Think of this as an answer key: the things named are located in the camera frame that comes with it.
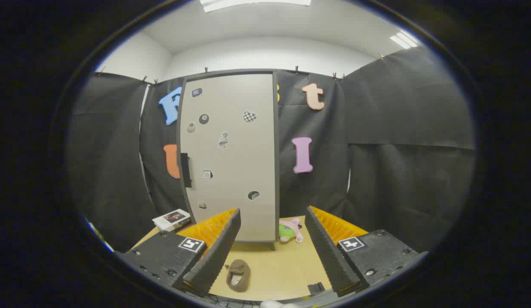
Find grey shoe cabinet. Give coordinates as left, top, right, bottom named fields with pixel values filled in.
left=176, top=68, right=281, bottom=251

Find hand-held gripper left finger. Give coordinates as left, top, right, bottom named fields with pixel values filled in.
left=115, top=207, right=242, bottom=298

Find black door handle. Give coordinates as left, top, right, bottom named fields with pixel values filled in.
left=181, top=153, right=192, bottom=188

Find pink green plush toy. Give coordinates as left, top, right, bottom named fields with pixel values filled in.
left=279, top=217, right=304, bottom=243

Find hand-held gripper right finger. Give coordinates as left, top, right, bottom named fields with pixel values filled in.
left=305, top=205, right=429, bottom=298

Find brown fuzzy shoe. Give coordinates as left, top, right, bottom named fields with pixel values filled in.
left=225, top=259, right=251, bottom=293

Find beige shoe cabinet door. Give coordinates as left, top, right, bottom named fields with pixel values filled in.
left=178, top=73, right=278, bottom=242

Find black cables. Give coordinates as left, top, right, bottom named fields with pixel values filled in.
left=203, top=293, right=259, bottom=308

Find black backdrop cloth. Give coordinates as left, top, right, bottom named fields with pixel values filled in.
left=68, top=45, right=476, bottom=253

